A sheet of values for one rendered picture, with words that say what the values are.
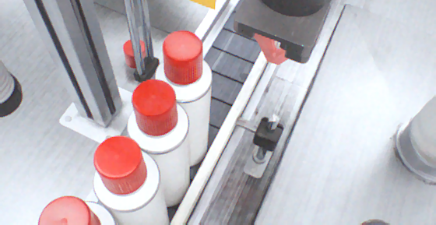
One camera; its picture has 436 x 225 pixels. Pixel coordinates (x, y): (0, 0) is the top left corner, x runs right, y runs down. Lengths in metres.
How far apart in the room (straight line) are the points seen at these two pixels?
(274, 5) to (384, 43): 0.35
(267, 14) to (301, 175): 0.24
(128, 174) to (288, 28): 0.16
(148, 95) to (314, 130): 0.29
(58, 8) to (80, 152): 0.24
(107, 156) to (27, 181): 0.31
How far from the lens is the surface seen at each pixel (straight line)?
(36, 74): 0.66
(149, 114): 0.30
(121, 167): 0.28
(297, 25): 0.33
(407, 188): 0.55
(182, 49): 0.33
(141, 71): 0.48
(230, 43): 0.59
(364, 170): 0.54
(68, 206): 0.28
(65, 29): 0.41
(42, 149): 0.60
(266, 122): 0.49
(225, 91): 0.55
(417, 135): 0.53
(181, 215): 0.44
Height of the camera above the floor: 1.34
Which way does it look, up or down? 59 degrees down
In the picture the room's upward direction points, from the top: 5 degrees clockwise
